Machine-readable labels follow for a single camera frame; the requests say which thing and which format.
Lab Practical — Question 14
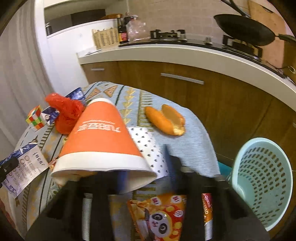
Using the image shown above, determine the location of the black gas stove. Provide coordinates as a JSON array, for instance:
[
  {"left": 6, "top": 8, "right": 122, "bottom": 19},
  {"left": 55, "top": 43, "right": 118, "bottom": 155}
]
[{"left": 119, "top": 29, "right": 286, "bottom": 78}]

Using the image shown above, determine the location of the white polka dot box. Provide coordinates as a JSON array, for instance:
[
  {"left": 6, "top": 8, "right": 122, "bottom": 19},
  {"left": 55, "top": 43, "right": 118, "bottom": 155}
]
[{"left": 127, "top": 126, "right": 169, "bottom": 179}]

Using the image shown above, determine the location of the light blue waste basket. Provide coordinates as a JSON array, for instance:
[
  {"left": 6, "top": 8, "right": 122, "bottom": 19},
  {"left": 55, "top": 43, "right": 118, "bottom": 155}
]
[{"left": 227, "top": 138, "right": 293, "bottom": 231}]

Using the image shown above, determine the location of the rubik's cube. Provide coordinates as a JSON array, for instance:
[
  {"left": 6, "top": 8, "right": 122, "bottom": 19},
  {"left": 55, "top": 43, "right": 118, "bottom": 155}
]
[{"left": 26, "top": 105, "right": 47, "bottom": 132}]

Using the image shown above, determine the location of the white countertop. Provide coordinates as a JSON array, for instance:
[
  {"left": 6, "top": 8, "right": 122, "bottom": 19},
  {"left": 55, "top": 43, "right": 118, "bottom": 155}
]
[{"left": 77, "top": 44, "right": 295, "bottom": 109}]

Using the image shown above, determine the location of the wooden kitchen cabinet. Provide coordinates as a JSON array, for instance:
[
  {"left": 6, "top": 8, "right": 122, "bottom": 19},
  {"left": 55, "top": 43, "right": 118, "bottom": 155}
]
[{"left": 81, "top": 60, "right": 296, "bottom": 239}]

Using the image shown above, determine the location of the blue white leaflet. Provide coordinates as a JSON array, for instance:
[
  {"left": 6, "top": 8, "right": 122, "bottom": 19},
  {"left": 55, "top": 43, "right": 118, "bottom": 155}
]
[{"left": 1, "top": 143, "right": 49, "bottom": 198}]

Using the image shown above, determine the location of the panda snack bag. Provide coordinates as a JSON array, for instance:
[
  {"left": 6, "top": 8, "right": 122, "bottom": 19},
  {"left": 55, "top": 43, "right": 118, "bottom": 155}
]
[{"left": 127, "top": 193, "right": 187, "bottom": 240}]

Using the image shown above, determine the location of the wicker basket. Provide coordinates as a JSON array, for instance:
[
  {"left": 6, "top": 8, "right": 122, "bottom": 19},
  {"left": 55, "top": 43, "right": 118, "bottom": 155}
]
[{"left": 92, "top": 28, "right": 119, "bottom": 50}]

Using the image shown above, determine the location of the blue white paper wrapper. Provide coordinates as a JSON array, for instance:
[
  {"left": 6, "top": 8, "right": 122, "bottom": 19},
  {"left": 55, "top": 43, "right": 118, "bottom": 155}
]
[{"left": 41, "top": 87, "right": 86, "bottom": 125}]

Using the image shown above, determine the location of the clear plastic bag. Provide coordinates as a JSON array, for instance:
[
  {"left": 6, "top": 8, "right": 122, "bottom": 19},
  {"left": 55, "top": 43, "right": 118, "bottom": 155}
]
[{"left": 126, "top": 15, "right": 151, "bottom": 43}]

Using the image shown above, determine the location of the dark sauce bottle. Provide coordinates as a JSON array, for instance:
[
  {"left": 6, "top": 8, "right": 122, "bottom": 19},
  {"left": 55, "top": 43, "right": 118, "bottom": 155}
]
[{"left": 116, "top": 14, "right": 128, "bottom": 44}]

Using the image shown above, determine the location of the wooden cutting board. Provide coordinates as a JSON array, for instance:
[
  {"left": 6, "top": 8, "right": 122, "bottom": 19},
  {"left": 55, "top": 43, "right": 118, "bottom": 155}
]
[{"left": 247, "top": 0, "right": 289, "bottom": 69}]

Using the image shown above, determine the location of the black wok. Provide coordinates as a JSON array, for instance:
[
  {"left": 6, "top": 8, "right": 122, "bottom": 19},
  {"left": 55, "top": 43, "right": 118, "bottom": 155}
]
[{"left": 214, "top": 14, "right": 295, "bottom": 46}]

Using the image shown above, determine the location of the orange white paper cup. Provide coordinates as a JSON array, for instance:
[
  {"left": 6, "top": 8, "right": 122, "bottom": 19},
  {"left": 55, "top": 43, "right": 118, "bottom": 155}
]
[{"left": 51, "top": 98, "right": 157, "bottom": 193}]

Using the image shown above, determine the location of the split bread roll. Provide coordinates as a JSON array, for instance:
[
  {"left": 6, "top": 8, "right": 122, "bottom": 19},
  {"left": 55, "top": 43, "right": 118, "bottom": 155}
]
[{"left": 144, "top": 104, "right": 186, "bottom": 136}]

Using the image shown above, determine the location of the patterned blue tablecloth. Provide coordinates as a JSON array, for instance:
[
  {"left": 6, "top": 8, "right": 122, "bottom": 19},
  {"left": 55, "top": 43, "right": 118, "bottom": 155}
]
[{"left": 0, "top": 81, "right": 221, "bottom": 241}]

